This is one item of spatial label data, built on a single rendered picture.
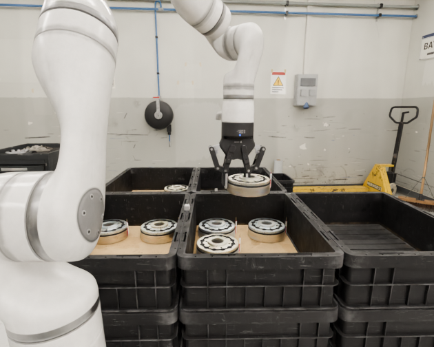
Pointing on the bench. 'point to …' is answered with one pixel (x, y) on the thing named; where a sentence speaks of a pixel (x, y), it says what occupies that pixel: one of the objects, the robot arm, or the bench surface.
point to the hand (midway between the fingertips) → (235, 180)
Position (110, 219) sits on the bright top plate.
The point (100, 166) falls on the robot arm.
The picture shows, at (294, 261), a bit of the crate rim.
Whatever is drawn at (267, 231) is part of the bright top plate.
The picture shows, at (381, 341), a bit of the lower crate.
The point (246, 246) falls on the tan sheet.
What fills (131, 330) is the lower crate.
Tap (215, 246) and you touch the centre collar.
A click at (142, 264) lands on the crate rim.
